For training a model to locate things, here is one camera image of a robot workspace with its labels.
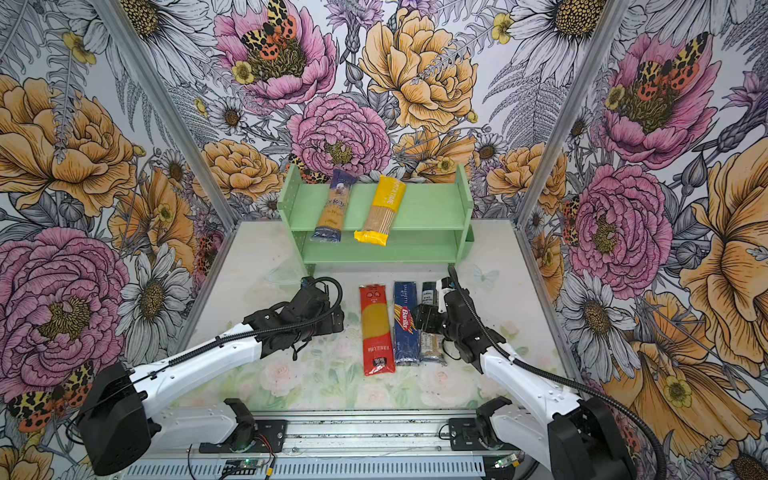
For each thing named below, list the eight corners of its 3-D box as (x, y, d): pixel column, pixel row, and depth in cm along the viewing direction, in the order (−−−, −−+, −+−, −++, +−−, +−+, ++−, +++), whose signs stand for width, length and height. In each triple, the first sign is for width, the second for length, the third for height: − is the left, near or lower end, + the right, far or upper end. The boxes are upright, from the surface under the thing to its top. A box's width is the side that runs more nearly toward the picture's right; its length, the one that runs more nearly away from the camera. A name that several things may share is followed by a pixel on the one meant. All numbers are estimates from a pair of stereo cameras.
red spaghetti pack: (365, 376, 86) (364, 372, 83) (360, 290, 104) (359, 285, 102) (395, 372, 86) (396, 368, 84) (385, 288, 105) (385, 282, 102)
